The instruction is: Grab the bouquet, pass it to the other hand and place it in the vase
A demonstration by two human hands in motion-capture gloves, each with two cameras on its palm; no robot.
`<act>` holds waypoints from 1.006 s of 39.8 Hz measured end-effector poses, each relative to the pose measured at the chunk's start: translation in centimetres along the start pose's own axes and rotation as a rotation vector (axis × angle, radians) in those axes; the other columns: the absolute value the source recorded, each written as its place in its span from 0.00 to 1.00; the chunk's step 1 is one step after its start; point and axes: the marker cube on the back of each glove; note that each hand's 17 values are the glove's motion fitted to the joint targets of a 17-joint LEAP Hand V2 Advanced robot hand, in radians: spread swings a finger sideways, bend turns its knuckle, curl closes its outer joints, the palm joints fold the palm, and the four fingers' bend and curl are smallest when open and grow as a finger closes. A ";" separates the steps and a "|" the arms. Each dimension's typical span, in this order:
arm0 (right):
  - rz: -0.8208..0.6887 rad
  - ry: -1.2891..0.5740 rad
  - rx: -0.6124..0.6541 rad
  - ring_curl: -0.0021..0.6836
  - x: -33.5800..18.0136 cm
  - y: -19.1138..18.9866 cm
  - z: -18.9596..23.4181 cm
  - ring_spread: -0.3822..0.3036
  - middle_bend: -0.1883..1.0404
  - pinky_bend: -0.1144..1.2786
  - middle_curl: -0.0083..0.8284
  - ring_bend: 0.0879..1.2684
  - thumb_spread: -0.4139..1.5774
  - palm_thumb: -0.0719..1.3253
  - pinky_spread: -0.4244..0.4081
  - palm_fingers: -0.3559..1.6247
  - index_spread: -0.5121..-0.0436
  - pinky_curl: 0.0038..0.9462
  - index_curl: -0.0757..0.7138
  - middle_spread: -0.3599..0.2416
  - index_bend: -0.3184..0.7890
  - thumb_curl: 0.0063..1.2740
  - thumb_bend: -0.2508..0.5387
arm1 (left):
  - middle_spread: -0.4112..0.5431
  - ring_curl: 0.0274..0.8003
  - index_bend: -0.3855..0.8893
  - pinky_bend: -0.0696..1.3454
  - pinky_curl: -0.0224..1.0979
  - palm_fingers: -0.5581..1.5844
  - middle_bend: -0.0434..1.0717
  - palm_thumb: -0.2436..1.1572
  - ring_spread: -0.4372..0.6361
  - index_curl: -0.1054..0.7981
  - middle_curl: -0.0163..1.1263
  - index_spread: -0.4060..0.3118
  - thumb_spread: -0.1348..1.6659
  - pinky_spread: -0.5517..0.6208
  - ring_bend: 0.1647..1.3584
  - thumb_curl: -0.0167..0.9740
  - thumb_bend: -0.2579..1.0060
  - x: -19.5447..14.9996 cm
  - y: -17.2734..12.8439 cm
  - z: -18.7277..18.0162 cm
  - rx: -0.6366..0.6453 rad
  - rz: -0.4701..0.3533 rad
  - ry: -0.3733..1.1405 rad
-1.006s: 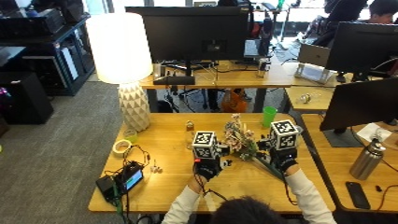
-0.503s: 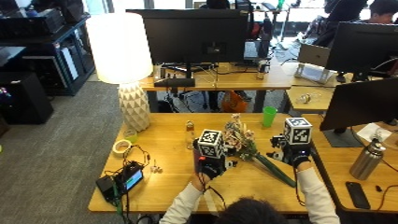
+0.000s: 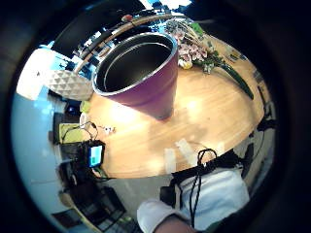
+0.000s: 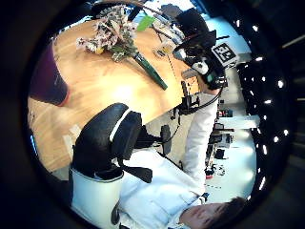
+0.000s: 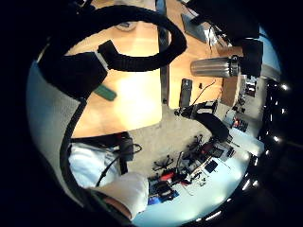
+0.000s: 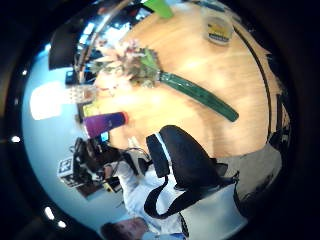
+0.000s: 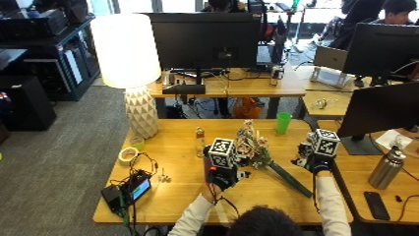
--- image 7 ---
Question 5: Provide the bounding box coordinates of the black glove cable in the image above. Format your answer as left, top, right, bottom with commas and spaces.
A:
209, 182, 242, 218

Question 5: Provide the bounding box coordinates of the small white figurine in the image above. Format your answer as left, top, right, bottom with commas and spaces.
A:
157, 167, 173, 184

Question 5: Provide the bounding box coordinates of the large black monitor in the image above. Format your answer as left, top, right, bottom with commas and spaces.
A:
145, 12, 264, 87

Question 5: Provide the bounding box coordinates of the black bar speaker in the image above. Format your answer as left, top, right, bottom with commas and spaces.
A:
161, 84, 208, 95

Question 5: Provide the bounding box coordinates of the flower bouquet with green stem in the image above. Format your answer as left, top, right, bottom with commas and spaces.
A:
234, 119, 316, 199

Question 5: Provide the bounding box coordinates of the black monitor beside laptop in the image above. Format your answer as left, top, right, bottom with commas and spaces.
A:
342, 22, 419, 88

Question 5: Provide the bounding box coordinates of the clear glass bottle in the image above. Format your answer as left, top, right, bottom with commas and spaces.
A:
195, 126, 209, 158

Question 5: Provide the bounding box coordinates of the black device with lit screen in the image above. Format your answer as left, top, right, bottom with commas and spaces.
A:
120, 170, 153, 203

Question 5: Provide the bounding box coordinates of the small clear container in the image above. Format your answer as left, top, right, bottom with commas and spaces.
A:
129, 133, 147, 152

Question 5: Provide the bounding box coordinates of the wooden desk with black legs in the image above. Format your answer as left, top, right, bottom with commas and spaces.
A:
145, 66, 308, 120

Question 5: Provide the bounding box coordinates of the white tape roll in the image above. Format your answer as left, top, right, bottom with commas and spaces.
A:
119, 146, 140, 167

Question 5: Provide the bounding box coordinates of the black shelf unit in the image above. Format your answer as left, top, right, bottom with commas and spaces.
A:
0, 8, 103, 102

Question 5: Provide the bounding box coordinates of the white paper sheet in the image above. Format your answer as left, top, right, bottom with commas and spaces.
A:
375, 129, 414, 150

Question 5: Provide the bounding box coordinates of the silver laptop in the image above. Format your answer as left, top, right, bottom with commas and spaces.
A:
312, 45, 351, 72

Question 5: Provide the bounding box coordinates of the black cabinet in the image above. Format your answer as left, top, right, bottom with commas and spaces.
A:
0, 75, 59, 133

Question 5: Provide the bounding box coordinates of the green plastic cup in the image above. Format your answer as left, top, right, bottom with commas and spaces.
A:
276, 111, 294, 136

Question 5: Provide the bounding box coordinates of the black box with cables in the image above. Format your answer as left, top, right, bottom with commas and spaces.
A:
100, 184, 127, 214

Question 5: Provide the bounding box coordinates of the white marker cube, left glove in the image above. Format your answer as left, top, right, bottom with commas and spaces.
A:
208, 137, 240, 170

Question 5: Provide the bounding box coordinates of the red cable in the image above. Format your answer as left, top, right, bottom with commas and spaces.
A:
395, 194, 419, 224

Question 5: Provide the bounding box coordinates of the white marker cube, right glove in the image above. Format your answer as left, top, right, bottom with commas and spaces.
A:
309, 128, 342, 158

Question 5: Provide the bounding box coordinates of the black smartphone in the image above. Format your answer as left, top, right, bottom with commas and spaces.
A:
363, 190, 391, 221

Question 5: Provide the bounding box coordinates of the white laptop stand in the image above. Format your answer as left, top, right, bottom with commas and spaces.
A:
309, 66, 354, 89

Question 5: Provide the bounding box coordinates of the orange bag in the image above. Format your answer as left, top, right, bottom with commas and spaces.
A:
232, 96, 264, 119

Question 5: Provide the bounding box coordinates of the person's left hand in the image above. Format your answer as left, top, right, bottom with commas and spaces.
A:
205, 166, 253, 193

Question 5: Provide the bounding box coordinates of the black monitor with flat stand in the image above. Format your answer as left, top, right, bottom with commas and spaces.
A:
337, 81, 419, 156

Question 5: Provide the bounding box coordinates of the clear plastic item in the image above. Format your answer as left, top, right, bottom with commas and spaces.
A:
310, 97, 338, 111

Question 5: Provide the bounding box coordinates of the person's right hand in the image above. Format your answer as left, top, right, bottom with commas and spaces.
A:
292, 141, 337, 176

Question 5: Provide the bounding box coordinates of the white marker cube, glove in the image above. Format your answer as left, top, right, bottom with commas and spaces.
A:
309, 128, 342, 158
208, 137, 240, 170

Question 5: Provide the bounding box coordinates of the white table lamp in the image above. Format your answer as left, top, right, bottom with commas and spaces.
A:
89, 13, 164, 141

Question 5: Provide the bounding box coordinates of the steel water bottle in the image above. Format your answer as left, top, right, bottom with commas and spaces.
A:
367, 144, 407, 192

